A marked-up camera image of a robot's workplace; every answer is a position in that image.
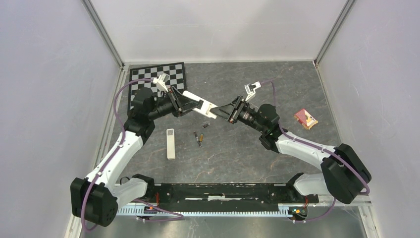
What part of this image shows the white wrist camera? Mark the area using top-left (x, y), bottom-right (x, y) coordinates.
top-left (244, 81), bottom-right (261, 102)
top-left (152, 73), bottom-right (169, 93)

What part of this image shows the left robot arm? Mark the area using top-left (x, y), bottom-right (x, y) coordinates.
top-left (70, 87), bottom-right (204, 228)

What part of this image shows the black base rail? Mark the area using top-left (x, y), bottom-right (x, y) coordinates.
top-left (141, 183), bottom-right (319, 212)

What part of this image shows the white toothed cable duct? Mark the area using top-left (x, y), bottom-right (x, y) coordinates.
top-left (116, 203), bottom-right (292, 218)

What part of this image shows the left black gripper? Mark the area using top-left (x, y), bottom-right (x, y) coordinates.
top-left (148, 86), bottom-right (201, 120)

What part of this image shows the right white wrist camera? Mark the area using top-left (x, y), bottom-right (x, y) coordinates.
top-left (244, 81), bottom-right (261, 102)

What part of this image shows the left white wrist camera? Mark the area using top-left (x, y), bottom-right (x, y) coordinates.
top-left (152, 73), bottom-right (169, 93)

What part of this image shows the red white remote control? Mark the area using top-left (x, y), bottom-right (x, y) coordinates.
top-left (182, 91), bottom-right (217, 119)

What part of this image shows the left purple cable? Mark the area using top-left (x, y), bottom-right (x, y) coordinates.
top-left (80, 78), bottom-right (157, 232)

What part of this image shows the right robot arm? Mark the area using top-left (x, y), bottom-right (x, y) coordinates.
top-left (210, 96), bottom-right (372, 204)

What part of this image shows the long white remote control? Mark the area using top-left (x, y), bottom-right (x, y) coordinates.
top-left (166, 128), bottom-right (176, 160)

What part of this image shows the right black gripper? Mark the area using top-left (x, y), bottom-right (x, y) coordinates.
top-left (210, 95), bottom-right (266, 134)

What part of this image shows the black white chessboard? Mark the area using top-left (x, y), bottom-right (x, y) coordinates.
top-left (127, 62), bottom-right (190, 116)

